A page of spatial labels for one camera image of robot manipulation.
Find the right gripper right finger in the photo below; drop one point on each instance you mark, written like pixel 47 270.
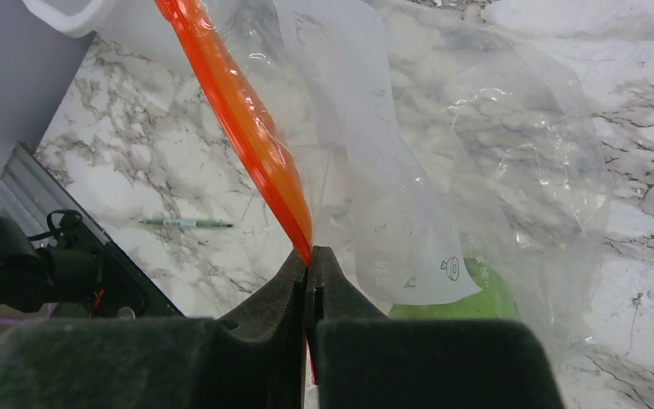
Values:
pixel 362 359

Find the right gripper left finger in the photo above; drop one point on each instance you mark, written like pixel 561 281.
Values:
pixel 251 357

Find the green custard apple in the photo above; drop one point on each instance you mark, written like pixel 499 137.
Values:
pixel 494 301

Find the clear zip bag orange zipper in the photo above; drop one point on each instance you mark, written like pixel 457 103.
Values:
pixel 403 181

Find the green pen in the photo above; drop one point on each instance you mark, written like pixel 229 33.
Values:
pixel 186 223

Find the white plastic bin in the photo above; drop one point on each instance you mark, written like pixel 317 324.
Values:
pixel 78 18

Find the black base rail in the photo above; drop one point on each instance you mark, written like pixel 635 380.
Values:
pixel 54 254

